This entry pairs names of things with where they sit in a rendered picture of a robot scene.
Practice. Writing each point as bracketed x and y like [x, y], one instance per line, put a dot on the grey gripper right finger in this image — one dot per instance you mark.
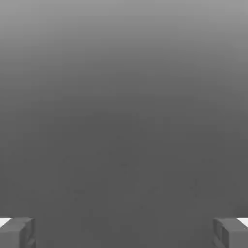
[231, 233]

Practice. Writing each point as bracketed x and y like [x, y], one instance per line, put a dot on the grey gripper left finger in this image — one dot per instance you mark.
[17, 233]

